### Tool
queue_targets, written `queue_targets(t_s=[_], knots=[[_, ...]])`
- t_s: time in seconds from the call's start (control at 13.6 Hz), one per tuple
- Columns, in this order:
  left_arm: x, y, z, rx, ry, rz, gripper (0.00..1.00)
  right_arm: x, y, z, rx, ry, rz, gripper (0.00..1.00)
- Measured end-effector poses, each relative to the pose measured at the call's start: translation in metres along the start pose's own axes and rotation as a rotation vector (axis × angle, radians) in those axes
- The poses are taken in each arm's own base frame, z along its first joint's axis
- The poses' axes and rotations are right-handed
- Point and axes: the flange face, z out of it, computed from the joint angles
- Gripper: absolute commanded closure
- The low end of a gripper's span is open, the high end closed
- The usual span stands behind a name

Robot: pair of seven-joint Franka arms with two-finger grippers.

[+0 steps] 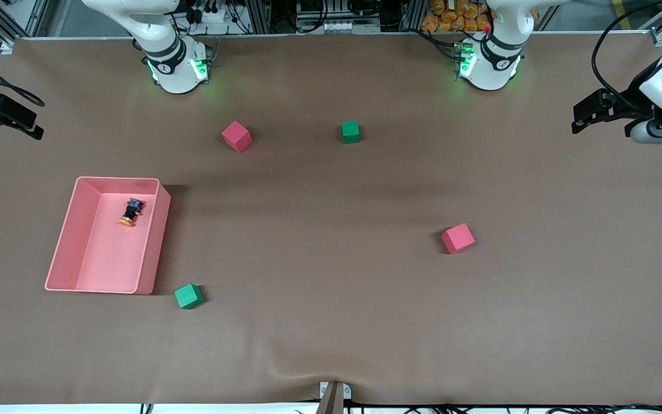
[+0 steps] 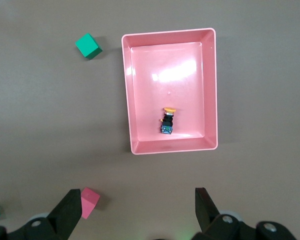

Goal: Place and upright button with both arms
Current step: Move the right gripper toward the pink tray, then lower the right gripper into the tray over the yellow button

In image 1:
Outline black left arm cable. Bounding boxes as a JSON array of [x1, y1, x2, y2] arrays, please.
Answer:
[[591, 0, 662, 116]]

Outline pile of orange bags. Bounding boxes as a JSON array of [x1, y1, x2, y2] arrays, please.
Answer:
[[421, 0, 492, 33]]

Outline orange capped black push button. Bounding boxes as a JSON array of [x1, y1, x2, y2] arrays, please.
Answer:
[[118, 198, 145, 228]]

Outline pink plastic tray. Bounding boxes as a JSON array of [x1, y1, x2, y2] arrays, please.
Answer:
[[45, 177, 171, 295]]

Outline grey metal mounting plate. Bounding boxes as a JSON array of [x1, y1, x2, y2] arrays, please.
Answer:
[[320, 381, 352, 400]]

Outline brown table cloth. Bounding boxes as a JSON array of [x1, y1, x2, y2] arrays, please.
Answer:
[[0, 32, 662, 406]]

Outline aluminium rack post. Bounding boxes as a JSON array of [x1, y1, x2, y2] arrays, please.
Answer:
[[248, 0, 274, 34], [398, 0, 424, 32]]

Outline white power strip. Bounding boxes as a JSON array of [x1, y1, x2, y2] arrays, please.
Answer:
[[190, 5, 229, 24]]

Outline white connector block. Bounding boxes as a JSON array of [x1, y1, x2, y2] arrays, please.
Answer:
[[318, 21, 381, 34]]

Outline pink foam cube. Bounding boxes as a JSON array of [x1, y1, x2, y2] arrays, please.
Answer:
[[441, 223, 476, 255], [221, 121, 253, 154]]

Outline brown camera stand pole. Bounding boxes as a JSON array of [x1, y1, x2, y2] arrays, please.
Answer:
[[315, 382, 345, 414]]

